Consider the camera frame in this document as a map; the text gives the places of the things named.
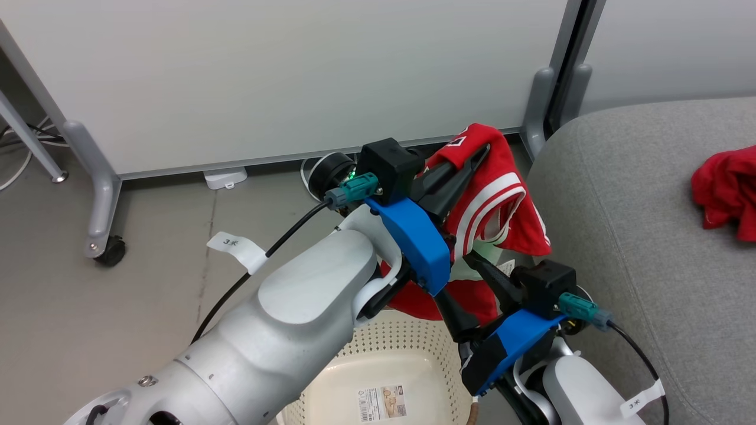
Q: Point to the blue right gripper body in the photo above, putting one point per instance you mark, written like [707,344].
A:
[508,342]

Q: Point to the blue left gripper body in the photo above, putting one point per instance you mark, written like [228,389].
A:
[419,242]

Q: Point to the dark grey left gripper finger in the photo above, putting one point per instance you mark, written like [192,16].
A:
[455,171]
[447,200]

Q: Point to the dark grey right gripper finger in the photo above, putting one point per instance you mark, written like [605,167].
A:
[499,286]
[460,324]

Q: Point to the red jersey with white stripes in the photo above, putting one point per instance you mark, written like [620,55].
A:
[502,159]

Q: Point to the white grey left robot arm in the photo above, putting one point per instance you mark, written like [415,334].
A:
[283,330]

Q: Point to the grey fabric sofa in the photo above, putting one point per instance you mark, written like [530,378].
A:
[649,236]

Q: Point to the cream perforated laundry basket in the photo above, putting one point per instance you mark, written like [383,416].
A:
[378,354]

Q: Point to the grey partition foot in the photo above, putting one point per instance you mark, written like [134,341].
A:
[537,112]
[579,88]
[103,195]

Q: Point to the paper product label sticker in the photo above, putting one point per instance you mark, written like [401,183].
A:
[381,404]

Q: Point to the white partition panel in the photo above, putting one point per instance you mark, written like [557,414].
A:
[295,77]
[679,47]

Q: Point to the white power adapter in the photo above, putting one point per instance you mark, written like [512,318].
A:
[224,177]

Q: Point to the plain red garment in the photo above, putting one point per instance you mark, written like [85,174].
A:
[726,189]

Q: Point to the black caster wheel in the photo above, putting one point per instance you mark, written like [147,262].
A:
[112,252]

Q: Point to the grey metal table leg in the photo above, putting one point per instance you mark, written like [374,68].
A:
[29,139]

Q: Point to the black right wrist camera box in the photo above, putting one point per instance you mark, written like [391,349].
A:
[543,286]

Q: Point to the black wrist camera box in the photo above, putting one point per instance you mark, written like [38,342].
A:
[543,286]
[390,168]

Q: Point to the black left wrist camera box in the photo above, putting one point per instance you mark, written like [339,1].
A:
[390,168]

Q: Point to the teal right camera connector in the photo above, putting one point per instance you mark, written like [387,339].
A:
[582,308]

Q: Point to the teal camera connector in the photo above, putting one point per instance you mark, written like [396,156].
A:
[582,308]
[357,188]

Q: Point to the teal left camera connector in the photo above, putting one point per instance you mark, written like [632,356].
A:
[357,188]

